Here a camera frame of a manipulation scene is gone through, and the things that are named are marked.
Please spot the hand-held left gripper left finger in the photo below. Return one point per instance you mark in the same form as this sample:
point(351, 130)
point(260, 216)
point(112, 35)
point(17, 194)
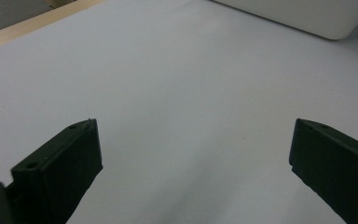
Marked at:
point(59, 177)

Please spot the white oblong plastic container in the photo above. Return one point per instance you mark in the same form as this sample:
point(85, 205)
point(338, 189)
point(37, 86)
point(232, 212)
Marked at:
point(292, 15)

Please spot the white table mat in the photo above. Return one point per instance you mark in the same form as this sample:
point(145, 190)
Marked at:
point(183, 93)

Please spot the light wooden table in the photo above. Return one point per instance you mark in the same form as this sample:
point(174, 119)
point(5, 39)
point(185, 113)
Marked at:
point(28, 28)

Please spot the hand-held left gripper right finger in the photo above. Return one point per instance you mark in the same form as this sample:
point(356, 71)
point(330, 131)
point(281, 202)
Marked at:
point(338, 171)

